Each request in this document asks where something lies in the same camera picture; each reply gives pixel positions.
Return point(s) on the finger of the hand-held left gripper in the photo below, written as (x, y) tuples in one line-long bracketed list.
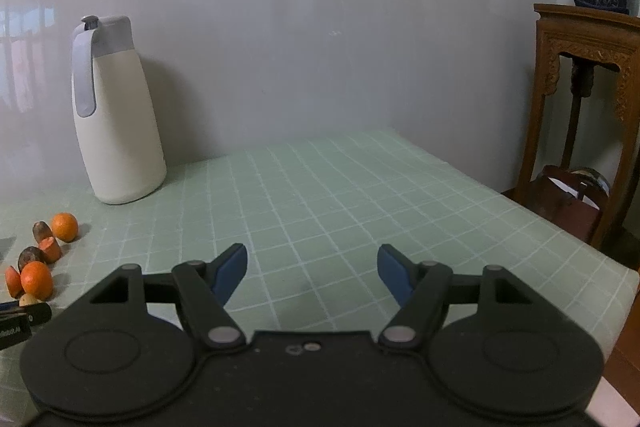
[(37, 314)]

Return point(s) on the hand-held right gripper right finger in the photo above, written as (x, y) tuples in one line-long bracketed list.
[(392, 269)]

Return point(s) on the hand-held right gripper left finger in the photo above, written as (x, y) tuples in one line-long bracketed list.
[(231, 269)]

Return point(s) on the small tan nut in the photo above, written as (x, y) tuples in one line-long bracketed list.
[(30, 299)]

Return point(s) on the orange tangerine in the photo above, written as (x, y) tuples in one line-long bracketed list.
[(36, 281), (65, 227)]

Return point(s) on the orange carrot piece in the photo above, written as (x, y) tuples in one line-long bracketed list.
[(51, 250), (13, 282)]

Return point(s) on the brown kiwi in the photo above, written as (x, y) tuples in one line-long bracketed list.
[(30, 258), (42, 231)]

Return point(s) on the green grid table cover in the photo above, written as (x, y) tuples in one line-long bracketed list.
[(325, 207)]

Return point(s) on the white thermos jug grey lid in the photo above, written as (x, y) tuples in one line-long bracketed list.
[(122, 132)]

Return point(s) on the brown bag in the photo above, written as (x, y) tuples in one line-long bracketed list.
[(560, 207)]

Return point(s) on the carved wooden plant stand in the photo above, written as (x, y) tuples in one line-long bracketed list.
[(545, 42)]

